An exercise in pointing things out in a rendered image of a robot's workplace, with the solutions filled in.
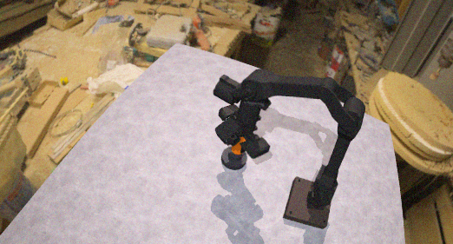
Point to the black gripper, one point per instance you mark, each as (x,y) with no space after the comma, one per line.
(254,146)

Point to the orange knob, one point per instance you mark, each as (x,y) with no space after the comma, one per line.
(236,149)

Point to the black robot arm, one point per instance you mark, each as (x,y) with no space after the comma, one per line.
(262,84)

